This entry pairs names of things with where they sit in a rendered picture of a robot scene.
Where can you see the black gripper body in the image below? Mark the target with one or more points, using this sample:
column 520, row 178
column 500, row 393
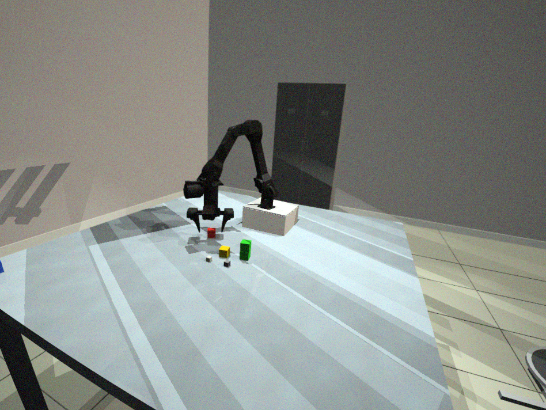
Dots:
column 194, row 212

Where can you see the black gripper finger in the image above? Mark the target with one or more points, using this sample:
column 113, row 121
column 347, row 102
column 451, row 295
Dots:
column 196, row 220
column 224, row 220

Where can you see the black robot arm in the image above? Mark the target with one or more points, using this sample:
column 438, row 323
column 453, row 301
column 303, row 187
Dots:
column 208, row 181

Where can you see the green block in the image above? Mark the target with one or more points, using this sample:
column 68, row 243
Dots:
column 245, row 246
column 245, row 255

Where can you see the yellow block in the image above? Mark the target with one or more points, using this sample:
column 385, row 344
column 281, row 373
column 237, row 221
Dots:
column 224, row 251

